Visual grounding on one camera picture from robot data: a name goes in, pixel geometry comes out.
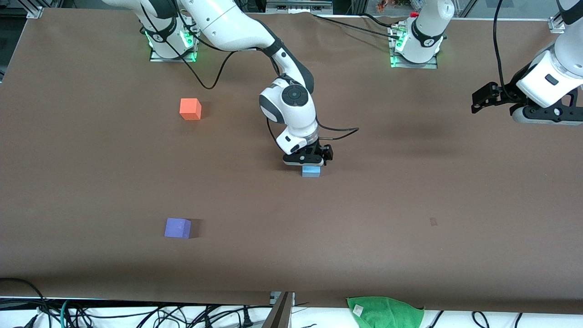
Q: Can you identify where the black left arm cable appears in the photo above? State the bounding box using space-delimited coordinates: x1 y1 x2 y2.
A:
493 0 517 98

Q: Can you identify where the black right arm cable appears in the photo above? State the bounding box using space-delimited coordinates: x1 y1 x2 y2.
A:
139 0 360 149

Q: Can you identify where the green towel cloth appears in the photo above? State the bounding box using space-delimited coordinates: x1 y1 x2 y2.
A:
346 296 425 328

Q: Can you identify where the orange foam block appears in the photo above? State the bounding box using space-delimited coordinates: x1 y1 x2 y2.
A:
179 98 202 121

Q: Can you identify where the brown table cover sheet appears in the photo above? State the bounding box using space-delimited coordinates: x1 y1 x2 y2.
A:
0 7 583 315

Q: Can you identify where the short black table cable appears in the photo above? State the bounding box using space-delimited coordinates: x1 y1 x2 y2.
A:
360 13 394 28

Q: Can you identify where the colourful toy pile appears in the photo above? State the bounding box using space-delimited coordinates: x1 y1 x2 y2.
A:
376 0 426 12

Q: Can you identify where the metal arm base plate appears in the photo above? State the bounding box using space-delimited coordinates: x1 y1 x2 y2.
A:
149 45 197 63
389 52 439 70

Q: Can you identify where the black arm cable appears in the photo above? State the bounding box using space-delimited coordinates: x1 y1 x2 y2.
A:
139 0 360 149
493 0 517 98

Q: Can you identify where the grey metal post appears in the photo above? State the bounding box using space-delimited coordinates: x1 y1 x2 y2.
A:
262 292 294 328

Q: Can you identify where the grey metal frame box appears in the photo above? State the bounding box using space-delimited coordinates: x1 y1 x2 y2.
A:
266 0 333 14

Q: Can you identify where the purple foam block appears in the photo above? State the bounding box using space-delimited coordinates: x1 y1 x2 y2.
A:
164 218 192 239

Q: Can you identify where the long black table cable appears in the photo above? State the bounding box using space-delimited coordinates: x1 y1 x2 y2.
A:
311 14 401 41

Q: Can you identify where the thick black floor cable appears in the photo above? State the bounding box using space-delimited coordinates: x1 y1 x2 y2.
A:
0 277 48 328

